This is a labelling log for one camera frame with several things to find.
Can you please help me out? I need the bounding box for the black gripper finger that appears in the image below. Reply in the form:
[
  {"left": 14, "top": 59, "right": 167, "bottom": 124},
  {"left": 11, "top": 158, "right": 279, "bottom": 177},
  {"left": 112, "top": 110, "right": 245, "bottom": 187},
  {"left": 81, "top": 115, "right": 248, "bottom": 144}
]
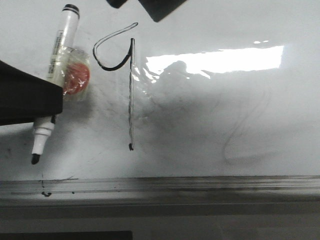
[
  {"left": 139, "top": 0, "right": 186, "bottom": 23},
  {"left": 0, "top": 61, "right": 63, "bottom": 126}
]

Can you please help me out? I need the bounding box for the white black whiteboard marker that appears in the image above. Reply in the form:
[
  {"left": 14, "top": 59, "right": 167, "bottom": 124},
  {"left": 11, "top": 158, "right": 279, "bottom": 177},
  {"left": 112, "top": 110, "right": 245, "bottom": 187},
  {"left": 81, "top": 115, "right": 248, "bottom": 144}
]
[{"left": 31, "top": 3, "right": 80, "bottom": 165}]

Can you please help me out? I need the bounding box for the red round magnet taped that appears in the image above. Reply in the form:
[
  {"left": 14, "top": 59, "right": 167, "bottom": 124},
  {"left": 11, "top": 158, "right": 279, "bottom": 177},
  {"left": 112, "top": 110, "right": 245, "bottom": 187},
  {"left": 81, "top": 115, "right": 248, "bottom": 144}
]
[{"left": 63, "top": 47, "right": 91, "bottom": 102}]

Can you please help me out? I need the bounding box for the white whiteboard surface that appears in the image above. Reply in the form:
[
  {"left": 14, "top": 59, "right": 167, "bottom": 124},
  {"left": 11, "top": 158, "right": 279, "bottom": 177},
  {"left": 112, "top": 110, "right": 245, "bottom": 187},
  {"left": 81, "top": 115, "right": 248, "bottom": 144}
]
[{"left": 0, "top": 0, "right": 320, "bottom": 181}]

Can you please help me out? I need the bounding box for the aluminium whiteboard frame rail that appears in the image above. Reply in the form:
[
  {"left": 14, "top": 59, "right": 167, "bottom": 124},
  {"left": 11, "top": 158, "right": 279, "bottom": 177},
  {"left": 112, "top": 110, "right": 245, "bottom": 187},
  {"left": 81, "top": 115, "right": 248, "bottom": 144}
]
[{"left": 0, "top": 175, "right": 320, "bottom": 202}]

